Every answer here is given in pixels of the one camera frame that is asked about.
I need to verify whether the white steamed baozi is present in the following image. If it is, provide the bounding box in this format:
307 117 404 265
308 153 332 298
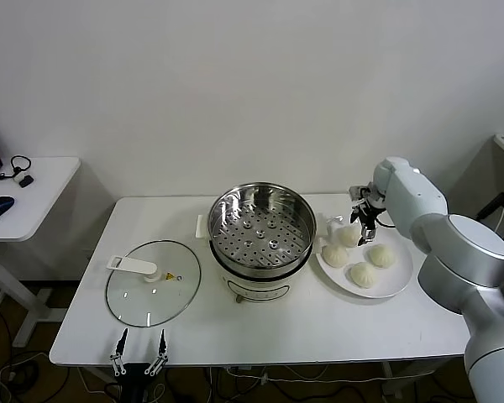
321 244 349 269
335 226 361 249
349 262 379 290
367 243 396 270

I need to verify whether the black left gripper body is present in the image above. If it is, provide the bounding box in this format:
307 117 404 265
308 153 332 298
117 364 156 390

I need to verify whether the white round plate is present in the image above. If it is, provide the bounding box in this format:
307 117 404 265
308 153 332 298
314 215 415 300

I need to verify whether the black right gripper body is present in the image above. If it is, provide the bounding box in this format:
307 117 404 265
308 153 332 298
354 196 383 230

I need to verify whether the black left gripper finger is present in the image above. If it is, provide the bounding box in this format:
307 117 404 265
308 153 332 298
109 327 130 376
145 328 171 376

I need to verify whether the black cable with adapter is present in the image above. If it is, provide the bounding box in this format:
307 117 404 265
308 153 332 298
476 175 504 222

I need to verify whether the glass lid with white handle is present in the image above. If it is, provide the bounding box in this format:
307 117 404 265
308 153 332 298
105 239 202 328

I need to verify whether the white electric cooker pot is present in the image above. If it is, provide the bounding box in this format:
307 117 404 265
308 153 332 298
195 212 339 304

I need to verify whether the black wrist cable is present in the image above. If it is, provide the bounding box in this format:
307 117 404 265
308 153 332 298
373 207 398 230

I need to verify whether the black looped earphone cable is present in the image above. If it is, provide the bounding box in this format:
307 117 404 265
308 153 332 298
0 155 33 182

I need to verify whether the white side table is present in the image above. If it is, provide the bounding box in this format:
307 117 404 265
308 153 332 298
0 157 81 349

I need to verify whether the white table leg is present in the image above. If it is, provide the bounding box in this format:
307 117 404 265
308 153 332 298
381 361 405 395

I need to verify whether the stainless steel steamer basket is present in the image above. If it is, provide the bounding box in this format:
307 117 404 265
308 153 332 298
207 181 319 270

